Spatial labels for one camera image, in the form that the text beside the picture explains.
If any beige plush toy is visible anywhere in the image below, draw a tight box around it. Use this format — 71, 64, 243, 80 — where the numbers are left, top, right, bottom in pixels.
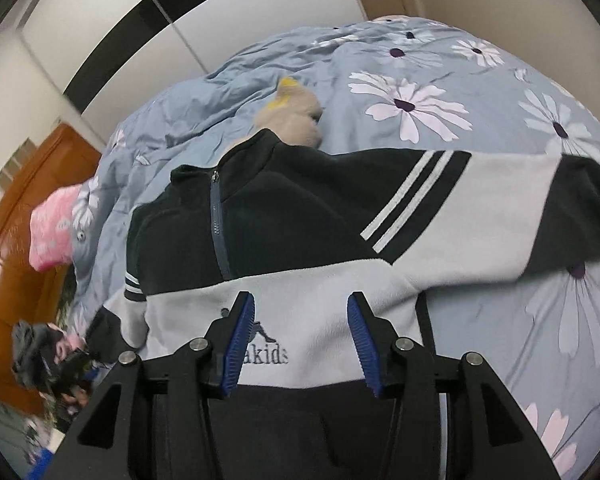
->
254, 76, 326, 150

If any grey wall grille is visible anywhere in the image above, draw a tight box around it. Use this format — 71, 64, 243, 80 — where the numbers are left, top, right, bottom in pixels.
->
0, 137, 37, 186

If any white wardrobe with black stripe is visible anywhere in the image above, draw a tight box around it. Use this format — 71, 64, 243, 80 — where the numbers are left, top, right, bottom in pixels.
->
20, 0, 368, 116

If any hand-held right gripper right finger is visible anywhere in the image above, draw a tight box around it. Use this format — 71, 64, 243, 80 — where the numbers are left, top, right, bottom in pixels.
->
346, 291, 563, 480

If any black and grey fleece jacket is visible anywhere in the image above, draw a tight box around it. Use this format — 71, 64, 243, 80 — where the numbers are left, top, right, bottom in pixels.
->
87, 128, 600, 480

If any blue floral duvet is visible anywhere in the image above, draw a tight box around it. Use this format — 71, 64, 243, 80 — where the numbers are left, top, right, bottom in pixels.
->
55, 15, 600, 480

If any pink pillow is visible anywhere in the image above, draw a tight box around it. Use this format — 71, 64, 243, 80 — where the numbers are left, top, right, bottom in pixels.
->
29, 185, 88, 271

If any brown wooden headboard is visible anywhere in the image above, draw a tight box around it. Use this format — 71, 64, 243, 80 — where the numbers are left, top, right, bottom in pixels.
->
0, 124, 106, 416

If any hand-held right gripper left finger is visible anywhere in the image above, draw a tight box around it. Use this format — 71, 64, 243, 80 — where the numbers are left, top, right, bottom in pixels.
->
42, 291, 256, 480

